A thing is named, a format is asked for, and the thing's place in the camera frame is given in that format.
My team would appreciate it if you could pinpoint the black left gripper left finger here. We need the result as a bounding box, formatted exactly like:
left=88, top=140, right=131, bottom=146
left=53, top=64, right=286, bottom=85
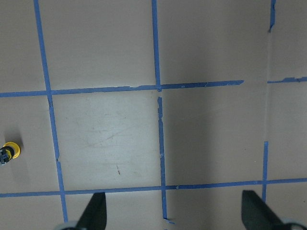
left=76, top=192, right=106, bottom=230

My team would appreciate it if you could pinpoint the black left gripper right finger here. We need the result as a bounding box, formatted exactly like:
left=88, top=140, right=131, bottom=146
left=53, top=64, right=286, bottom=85
left=241, top=190, right=289, bottom=230

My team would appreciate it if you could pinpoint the yellow push button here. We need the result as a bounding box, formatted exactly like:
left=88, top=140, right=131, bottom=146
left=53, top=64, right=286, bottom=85
left=0, top=142, right=21, bottom=165

